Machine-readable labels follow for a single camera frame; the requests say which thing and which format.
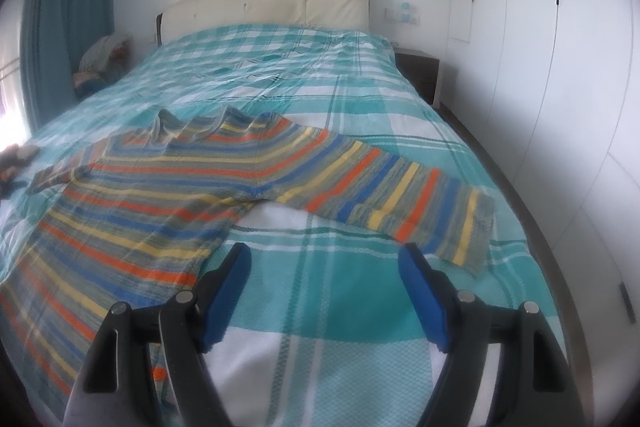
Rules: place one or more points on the cream padded headboard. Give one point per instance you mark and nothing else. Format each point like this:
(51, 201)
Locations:
(188, 16)

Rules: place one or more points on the striped knit sweater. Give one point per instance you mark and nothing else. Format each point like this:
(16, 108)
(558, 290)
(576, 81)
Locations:
(136, 214)

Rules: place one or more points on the white wardrobe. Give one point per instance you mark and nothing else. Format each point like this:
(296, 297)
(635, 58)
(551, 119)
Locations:
(550, 88)

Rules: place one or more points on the checkered folded cloth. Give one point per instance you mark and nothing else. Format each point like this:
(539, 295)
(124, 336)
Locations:
(14, 159)

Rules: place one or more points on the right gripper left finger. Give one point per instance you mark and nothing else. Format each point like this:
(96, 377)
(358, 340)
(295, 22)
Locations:
(115, 386)

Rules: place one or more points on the wall socket panel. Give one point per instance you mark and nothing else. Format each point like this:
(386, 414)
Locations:
(403, 13)

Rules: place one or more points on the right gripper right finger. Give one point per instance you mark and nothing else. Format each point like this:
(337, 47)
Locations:
(534, 386)

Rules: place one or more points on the pile of clothes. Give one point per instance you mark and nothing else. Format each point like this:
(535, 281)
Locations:
(105, 63)

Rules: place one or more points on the teal curtain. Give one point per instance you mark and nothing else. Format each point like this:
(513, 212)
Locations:
(55, 34)

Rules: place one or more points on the teal plaid bedspread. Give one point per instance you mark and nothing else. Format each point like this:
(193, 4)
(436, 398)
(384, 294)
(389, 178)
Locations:
(324, 333)

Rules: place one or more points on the dark wooden nightstand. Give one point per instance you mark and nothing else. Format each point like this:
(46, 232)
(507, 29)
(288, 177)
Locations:
(421, 70)

